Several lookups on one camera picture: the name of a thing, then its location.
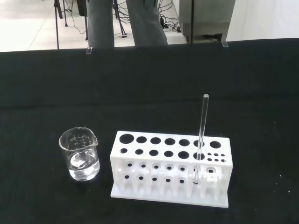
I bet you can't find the black cloth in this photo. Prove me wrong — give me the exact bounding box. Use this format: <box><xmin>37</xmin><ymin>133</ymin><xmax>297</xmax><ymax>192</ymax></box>
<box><xmin>0</xmin><ymin>37</ymin><xmax>299</xmax><ymax>224</ymax></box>

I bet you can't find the black case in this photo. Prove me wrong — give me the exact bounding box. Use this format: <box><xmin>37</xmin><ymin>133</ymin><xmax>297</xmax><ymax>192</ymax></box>
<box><xmin>76</xmin><ymin>0</ymin><xmax>88</xmax><ymax>17</ymax></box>

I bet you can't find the thin black pole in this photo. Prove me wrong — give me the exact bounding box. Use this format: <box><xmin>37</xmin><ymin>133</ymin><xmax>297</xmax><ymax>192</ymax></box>
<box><xmin>190</xmin><ymin>0</ymin><xmax>195</xmax><ymax>44</ymax></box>

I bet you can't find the black floor cable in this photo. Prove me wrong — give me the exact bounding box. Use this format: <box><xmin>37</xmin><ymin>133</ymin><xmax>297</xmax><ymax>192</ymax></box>
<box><xmin>63</xmin><ymin>0</ymin><xmax>87</xmax><ymax>35</ymax></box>

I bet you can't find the person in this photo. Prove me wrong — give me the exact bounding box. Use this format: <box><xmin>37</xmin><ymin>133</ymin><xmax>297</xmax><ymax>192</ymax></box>
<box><xmin>86</xmin><ymin>0</ymin><xmax>168</xmax><ymax>48</ymax></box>

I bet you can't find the grey cabinet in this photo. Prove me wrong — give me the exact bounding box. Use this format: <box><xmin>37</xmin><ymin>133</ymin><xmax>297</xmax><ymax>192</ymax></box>
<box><xmin>178</xmin><ymin>0</ymin><xmax>235</xmax><ymax>44</ymax></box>

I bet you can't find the black tripod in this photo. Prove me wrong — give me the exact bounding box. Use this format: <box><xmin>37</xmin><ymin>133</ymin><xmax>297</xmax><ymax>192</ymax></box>
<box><xmin>53</xmin><ymin>0</ymin><xmax>70</xmax><ymax>50</ymax></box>
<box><xmin>113</xmin><ymin>9</ymin><xmax>128</xmax><ymax>38</ymax></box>

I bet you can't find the white power strip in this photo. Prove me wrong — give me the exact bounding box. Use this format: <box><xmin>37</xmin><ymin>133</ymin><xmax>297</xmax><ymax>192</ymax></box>
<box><xmin>160</xmin><ymin>22</ymin><xmax>182</xmax><ymax>33</ymax></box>

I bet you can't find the glass beaker with water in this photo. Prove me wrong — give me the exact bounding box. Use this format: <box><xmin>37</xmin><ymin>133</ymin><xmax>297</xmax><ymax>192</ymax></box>
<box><xmin>58</xmin><ymin>127</ymin><xmax>100</xmax><ymax>182</ymax></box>

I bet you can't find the white test tube rack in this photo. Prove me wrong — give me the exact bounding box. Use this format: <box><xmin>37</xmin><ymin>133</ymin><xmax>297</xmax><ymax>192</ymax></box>
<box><xmin>109</xmin><ymin>130</ymin><xmax>234</xmax><ymax>208</ymax></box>

